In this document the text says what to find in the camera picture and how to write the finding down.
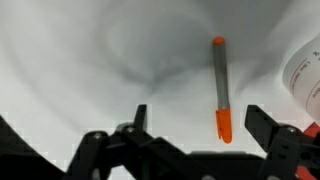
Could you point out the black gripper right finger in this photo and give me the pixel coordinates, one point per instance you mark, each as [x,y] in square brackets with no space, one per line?
[261,125]

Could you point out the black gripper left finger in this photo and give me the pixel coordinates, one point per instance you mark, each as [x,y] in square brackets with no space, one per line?
[141,116]

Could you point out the grey pen with orange cap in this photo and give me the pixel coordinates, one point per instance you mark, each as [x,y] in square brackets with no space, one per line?
[222,86]

